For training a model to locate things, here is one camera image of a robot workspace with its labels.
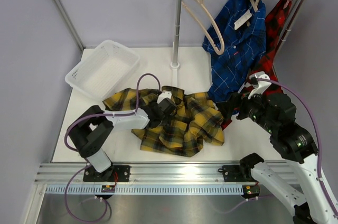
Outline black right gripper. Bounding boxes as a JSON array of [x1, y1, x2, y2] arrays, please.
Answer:
[[215, 85, 277, 134]]

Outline yellow plaid shirt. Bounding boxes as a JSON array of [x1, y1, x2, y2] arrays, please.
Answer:
[[102, 85, 226, 157]]

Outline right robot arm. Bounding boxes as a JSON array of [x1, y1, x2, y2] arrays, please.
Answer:
[[216, 93, 337, 223]]

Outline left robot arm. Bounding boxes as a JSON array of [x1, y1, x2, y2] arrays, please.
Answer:
[[65, 98, 177, 182]]

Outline blue plaid shirt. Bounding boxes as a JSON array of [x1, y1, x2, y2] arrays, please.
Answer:
[[202, 0, 266, 102]]

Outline red plaid shirt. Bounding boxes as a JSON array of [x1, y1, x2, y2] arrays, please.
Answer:
[[221, 0, 292, 129]]

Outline white plastic basket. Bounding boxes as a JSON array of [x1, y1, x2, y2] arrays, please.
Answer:
[[65, 40, 140, 101]]

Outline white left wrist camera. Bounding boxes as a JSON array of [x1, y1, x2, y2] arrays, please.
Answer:
[[157, 90, 172, 104]]

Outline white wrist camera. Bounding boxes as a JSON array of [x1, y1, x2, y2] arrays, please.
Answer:
[[248, 71, 271, 100], [157, 90, 172, 104]]

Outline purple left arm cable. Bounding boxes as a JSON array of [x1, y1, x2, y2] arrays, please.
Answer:
[[63, 73, 162, 222]]

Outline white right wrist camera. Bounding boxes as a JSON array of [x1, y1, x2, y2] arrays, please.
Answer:
[[248, 71, 271, 100]]

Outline white slotted cable duct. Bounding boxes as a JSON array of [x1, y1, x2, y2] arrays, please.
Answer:
[[46, 184, 244, 195]]

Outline aluminium mounting rail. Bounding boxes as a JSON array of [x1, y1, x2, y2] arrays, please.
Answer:
[[34, 162, 322, 184]]

